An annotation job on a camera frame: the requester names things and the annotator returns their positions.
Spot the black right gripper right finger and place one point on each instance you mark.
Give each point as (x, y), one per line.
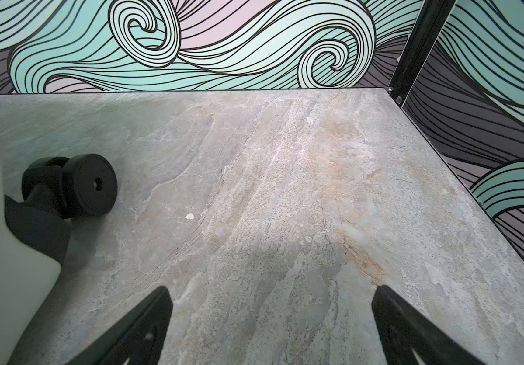
(408, 337)

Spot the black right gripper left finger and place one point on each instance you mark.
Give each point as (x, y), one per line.
(137, 338)

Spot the white hard-shell suitcase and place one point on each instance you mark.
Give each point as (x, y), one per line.
(35, 233)

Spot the black corner frame post right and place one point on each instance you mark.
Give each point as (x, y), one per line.
(431, 19)

